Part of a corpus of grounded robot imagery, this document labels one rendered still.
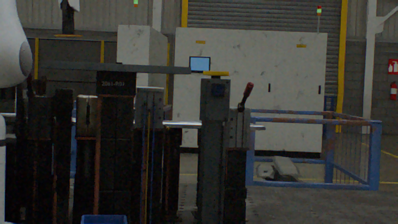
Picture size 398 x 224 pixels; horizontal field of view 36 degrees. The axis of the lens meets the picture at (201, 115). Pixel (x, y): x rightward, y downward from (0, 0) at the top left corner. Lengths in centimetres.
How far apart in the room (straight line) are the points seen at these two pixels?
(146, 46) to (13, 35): 839
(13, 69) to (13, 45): 5
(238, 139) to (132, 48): 797
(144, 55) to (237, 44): 148
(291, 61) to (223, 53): 108
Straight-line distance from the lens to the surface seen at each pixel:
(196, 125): 184
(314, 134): 981
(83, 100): 170
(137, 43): 965
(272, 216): 202
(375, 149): 370
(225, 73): 157
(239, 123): 174
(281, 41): 971
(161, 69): 151
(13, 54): 125
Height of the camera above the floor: 113
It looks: 3 degrees down
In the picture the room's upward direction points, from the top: 2 degrees clockwise
